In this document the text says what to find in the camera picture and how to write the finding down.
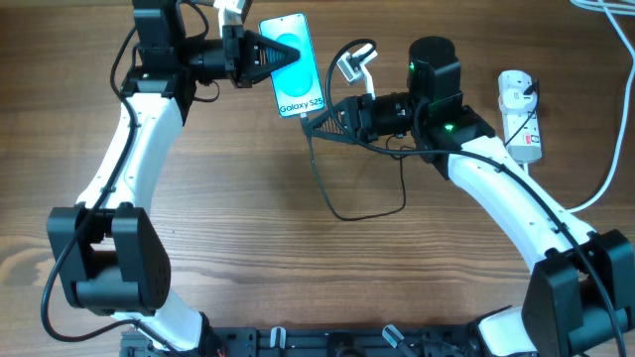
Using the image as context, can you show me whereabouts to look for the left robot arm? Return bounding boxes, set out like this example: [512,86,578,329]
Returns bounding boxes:
[47,0,300,356]

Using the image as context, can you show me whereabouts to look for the black USB charging cable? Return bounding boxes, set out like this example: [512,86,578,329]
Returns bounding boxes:
[299,78,544,223]

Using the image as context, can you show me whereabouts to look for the white USB charger plug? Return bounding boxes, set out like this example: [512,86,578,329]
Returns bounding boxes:
[498,87,537,114]

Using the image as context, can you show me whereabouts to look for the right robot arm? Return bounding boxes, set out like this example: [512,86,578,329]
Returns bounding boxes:
[302,37,634,356]

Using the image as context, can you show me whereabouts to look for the teal Galaxy smartphone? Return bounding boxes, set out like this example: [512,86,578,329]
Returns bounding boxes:
[259,13,325,119]

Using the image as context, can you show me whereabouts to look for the black camera cable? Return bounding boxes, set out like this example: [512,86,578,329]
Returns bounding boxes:
[40,0,209,354]
[324,38,629,357]

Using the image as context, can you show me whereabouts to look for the black left camera cable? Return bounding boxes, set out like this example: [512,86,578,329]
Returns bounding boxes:
[40,0,209,354]

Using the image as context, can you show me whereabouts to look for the black right camera cable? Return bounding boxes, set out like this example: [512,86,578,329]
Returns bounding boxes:
[324,38,629,357]

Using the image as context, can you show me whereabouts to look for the white power strip cord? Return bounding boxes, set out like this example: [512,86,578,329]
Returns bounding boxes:
[520,0,635,214]

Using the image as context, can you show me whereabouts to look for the white power strip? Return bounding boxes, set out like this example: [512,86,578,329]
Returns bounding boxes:
[498,69,542,166]

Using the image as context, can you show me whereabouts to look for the white cables at corner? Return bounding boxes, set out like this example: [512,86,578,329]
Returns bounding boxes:
[569,0,635,17]

